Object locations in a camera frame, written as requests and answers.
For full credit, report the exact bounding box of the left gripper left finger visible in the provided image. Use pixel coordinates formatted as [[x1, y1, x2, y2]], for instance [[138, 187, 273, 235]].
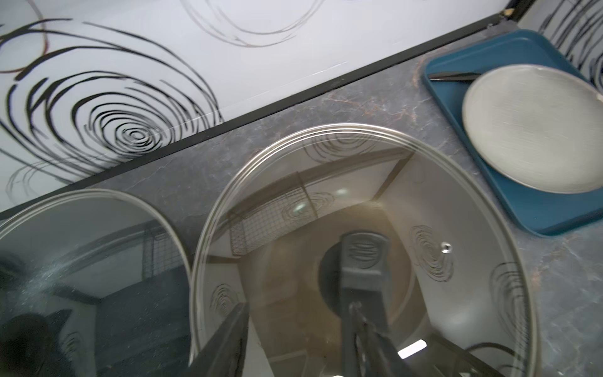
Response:
[[183, 303, 250, 377]]

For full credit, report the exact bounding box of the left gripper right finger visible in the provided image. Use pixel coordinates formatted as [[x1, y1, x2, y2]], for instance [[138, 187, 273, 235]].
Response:
[[348, 302, 416, 376]]

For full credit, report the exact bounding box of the glass lid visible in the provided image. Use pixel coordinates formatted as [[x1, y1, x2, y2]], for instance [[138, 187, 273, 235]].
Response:
[[190, 123, 540, 376], [0, 188, 194, 377]]

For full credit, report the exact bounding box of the glass lid on black pan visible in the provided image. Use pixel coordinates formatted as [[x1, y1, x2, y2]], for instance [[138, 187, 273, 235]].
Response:
[[0, 188, 194, 377]]

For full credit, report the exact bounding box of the teal tray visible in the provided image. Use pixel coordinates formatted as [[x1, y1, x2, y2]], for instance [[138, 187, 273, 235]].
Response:
[[422, 30, 602, 237]]

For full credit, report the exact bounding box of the grey round plate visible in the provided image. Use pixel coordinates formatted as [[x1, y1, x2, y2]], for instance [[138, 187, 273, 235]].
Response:
[[462, 64, 602, 194]]

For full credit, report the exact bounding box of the black utensil on tray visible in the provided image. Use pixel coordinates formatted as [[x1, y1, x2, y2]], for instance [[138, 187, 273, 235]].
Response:
[[427, 72, 481, 82]]

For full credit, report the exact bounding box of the brown pan with cream handle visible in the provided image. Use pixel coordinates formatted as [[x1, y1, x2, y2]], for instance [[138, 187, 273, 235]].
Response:
[[238, 202, 426, 376]]

